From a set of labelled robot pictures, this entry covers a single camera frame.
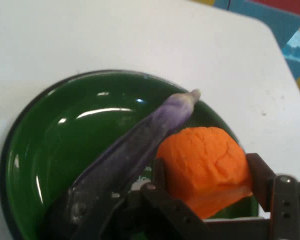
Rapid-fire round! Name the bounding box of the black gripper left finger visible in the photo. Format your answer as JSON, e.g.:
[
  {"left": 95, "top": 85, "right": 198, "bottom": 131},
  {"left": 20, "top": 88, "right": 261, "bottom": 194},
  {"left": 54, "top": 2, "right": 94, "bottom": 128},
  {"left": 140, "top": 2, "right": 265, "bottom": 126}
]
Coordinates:
[{"left": 139, "top": 158, "right": 211, "bottom": 240}]

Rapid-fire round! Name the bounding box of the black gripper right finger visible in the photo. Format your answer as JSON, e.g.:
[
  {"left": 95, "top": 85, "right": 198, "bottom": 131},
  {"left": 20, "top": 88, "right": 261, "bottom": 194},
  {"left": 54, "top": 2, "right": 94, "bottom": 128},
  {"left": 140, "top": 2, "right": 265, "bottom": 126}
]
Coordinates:
[{"left": 244, "top": 152, "right": 300, "bottom": 240}]

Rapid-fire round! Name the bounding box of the orange toy food chunk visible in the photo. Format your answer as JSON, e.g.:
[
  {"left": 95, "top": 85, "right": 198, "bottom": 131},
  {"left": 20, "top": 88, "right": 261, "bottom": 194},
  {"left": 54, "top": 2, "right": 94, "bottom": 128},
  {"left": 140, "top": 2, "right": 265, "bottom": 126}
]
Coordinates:
[{"left": 155, "top": 126, "right": 254, "bottom": 220}]

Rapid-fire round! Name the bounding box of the purple toy eggplant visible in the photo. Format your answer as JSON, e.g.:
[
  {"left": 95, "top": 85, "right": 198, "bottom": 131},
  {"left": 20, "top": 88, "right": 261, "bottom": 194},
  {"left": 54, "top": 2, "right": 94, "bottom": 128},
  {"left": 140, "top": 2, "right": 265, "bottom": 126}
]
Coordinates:
[{"left": 43, "top": 88, "right": 203, "bottom": 240}]

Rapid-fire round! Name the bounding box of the green round plate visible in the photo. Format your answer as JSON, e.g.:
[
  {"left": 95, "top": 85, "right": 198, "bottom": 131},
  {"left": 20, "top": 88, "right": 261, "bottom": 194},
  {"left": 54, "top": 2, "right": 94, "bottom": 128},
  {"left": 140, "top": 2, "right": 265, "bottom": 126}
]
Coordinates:
[{"left": 0, "top": 69, "right": 260, "bottom": 240}]

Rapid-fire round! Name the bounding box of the blue giant building block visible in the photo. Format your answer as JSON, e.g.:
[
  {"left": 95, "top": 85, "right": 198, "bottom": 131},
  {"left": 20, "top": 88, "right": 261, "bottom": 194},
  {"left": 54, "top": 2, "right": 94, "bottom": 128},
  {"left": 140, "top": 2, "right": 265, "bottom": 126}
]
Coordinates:
[{"left": 213, "top": 0, "right": 300, "bottom": 106}]

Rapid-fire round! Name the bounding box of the red giant building block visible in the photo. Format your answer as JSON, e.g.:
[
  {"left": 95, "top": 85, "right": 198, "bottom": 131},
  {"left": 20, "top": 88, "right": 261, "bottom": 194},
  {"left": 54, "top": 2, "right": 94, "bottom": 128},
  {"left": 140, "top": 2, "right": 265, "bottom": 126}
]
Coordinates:
[{"left": 247, "top": 0, "right": 300, "bottom": 11}]

